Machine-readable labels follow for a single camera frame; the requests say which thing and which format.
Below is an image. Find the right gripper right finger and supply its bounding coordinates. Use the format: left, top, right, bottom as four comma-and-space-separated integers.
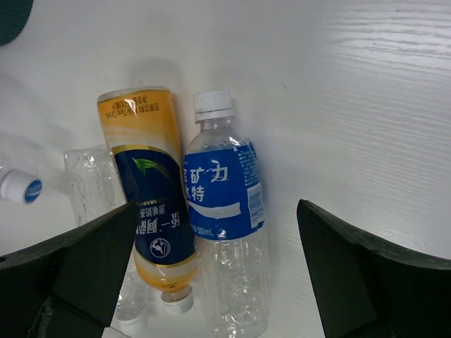
297, 199, 450, 337

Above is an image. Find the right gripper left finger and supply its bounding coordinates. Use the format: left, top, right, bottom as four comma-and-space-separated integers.
1, 203, 139, 337

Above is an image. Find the clear bottle blue cap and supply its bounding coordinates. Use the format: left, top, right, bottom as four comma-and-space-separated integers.
64, 145, 147, 334

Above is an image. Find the small clear bottle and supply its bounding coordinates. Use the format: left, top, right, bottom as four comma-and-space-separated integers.
0, 133, 44, 204

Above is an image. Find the blue label bottle white cap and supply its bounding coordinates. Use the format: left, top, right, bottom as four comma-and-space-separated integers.
183, 90, 271, 337

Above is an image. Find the orange juice bottle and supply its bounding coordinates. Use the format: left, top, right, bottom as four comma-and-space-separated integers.
97, 87, 197, 315

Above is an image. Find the dark green plastic bin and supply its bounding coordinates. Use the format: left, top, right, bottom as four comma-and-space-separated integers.
0, 0, 34, 46

